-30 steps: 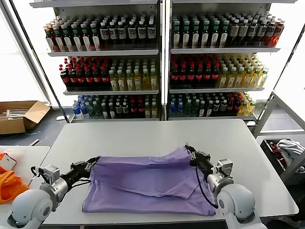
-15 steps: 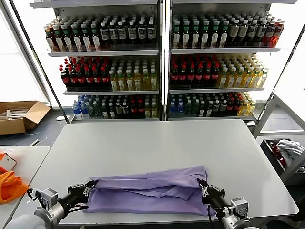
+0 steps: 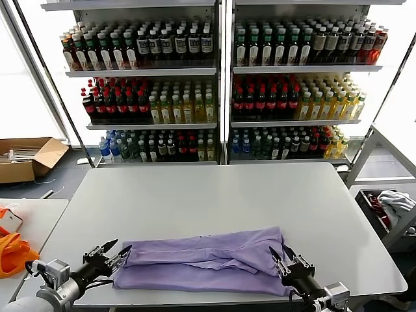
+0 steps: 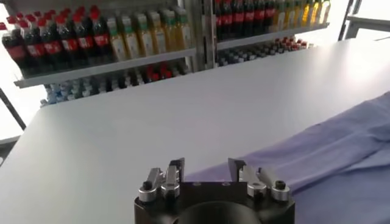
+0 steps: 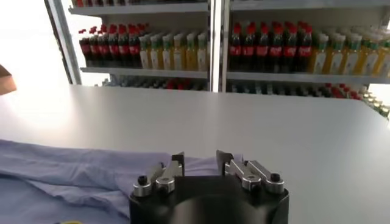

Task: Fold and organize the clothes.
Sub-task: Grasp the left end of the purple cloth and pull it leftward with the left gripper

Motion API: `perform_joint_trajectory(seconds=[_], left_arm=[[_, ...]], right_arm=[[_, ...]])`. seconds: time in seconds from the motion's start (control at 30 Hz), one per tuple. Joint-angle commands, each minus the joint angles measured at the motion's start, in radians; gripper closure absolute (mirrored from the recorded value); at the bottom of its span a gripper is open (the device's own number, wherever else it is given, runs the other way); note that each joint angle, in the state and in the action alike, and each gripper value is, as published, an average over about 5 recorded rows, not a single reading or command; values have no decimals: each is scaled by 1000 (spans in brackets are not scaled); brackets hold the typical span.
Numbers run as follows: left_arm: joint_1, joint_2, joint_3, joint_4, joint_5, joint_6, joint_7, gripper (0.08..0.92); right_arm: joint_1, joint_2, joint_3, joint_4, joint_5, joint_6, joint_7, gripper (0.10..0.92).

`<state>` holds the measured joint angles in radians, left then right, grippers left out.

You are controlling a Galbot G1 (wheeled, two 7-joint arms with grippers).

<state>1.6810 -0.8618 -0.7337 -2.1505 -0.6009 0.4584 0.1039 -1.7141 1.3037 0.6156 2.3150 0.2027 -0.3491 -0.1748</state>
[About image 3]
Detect red cap cola bottle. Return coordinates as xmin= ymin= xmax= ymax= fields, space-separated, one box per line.
xmin=308 ymin=132 xmax=320 ymax=159
xmin=288 ymin=86 xmax=300 ymax=118
xmin=92 ymin=92 xmax=107 ymax=121
xmin=81 ymin=92 xmax=97 ymax=121
xmin=103 ymin=91 xmax=117 ymax=121
xmin=231 ymin=87 xmax=245 ymax=118
xmin=318 ymin=132 xmax=330 ymax=159
xmin=114 ymin=90 xmax=128 ymax=120
xmin=125 ymin=90 xmax=139 ymax=120
xmin=266 ymin=86 xmax=279 ymax=118
xmin=243 ymin=87 xmax=256 ymax=118
xmin=177 ymin=136 xmax=189 ymax=162
xmin=255 ymin=87 xmax=268 ymax=118
xmin=277 ymin=86 xmax=290 ymax=118
xmin=136 ymin=90 xmax=150 ymax=120
xmin=187 ymin=136 xmax=198 ymax=162

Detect white grey crumpled garment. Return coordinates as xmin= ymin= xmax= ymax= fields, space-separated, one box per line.
xmin=376 ymin=189 xmax=416 ymax=228

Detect grey metal frame table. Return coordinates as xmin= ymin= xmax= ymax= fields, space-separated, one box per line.
xmin=344 ymin=123 xmax=416 ymax=188

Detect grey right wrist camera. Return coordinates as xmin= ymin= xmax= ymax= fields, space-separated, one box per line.
xmin=323 ymin=281 xmax=351 ymax=308

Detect green label dark tea bottle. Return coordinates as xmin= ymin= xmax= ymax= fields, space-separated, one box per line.
xmin=234 ymin=28 xmax=248 ymax=67
xmin=246 ymin=28 xmax=261 ymax=67
xmin=285 ymin=27 xmax=300 ymax=67
xmin=272 ymin=28 xmax=287 ymax=67
xmin=122 ymin=31 xmax=139 ymax=70
xmin=83 ymin=32 xmax=100 ymax=72
xmin=298 ymin=27 xmax=313 ymax=66
xmin=96 ymin=31 xmax=113 ymax=71
xmin=109 ymin=31 xmax=126 ymax=71
xmin=70 ymin=33 xmax=87 ymax=72
xmin=259 ymin=28 xmax=274 ymax=67

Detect purple t-shirt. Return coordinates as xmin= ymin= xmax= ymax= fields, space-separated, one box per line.
xmin=112 ymin=226 xmax=290 ymax=297

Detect black plastic bin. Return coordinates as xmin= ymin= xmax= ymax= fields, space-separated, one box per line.
xmin=354 ymin=188 xmax=400 ymax=241

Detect black label dark drink bottle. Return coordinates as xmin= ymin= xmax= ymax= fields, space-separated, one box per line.
xmin=135 ymin=29 xmax=150 ymax=62
xmin=174 ymin=28 xmax=188 ymax=61
xmin=199 ymin=27 xmax=214 ymax=61
xmin=350 ymin=27 xmax=365 ymax=63
xmin=187 ymin=27 xmax=201 ymax=61
xmin=361 ymin=27 xmax=376 ymax=64
xmin=148 ymin=29 xmax=163 ymax=62
xmin=337 ymin=26 xmax=352 ymax=63
xmin=161 ymin=28 xmax=175 ymax=62

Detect black slanted metal pole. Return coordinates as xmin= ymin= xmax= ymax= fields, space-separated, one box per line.
xmin=12 ymin=0 xmax=96 ymax=169

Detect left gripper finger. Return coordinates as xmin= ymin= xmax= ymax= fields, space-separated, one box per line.
xmin=82 ymin=239 xmax=120 ymax=261
xmin=105 ymin=245 xmax=133 ymax=270

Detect orange and white carton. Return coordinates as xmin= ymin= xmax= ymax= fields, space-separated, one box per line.
xmin=0 ymin=207 xmax=24 ymax=233

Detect brown cardboard box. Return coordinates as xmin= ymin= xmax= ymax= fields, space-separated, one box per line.
xmin=0 ymin=138 xmax=70 ymax=185

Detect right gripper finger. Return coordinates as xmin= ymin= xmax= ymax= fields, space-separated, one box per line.
xmin=281 ymin=245 xmax=315 ymax=270
xmin=268 ymin=246 xmax=291 ymax=278

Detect grey metal stand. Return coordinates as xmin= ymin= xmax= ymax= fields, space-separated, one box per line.
xmin=379 ymin=207 xmax=416 ymax=253

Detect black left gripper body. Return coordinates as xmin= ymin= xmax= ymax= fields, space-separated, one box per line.
xmin=69 ymin=255 xmax=115 ymax=289

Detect grey metal shelf unit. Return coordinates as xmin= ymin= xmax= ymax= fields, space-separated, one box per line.
xmin=39 ymin=0 xmax=222 ymax=169
xmin=227 ymin=0 xmax=385 ymax=166

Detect blue label water bottle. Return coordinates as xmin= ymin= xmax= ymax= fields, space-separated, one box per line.
xmin=109 ymin=138 xmax=120 ymax=163
xmin=98 ymin=138 xmax=110 ymax=163
xmin=229 ymin=138 xmax=241 ymax=160
xmin=239 ymin=138 xmax=251 ymax=160

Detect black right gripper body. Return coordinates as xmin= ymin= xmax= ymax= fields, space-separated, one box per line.
xmin=281 ymin=264 xmax=326 ymax=299

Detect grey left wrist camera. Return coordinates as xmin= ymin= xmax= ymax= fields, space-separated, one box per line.
xmin=32 ymin=259 xmax=71 ymax=285

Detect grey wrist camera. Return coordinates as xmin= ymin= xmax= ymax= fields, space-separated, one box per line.
xmin=32 ymin=259 xmax=71 ymax=285
xmin=323 ymin=281 xmax=351 ymax=308

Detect white plastic tube bundle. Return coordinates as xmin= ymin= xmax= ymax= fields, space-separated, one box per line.
xmin=0 ymin=142 xmax=43 ymax=163

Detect green clear drink bottle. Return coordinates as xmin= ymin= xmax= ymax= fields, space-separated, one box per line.
xmin=261 ymin=135 xmax=272 ymax=160
xmin=128 ymin=138 xmax=140 ymax=163
xmin=118 ymin=138 xmax=130 ymax=163
xmin=250 ymin=135 xmax=263 ymax=160

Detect beige label dark drink bottle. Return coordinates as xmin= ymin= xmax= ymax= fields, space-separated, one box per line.
xmin=324 ymin=26 xmax=339 ymax=63
xmin=311 ymin=26 xmax=328 ymax=63

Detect red crumpled garment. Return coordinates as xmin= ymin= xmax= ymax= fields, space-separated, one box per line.
xmin=365 ymin=192 xmax=391 ymax=228

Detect orange cloth bag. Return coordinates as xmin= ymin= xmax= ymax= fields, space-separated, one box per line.
xmin=0 ymin=227 xmax=40 ymax=280

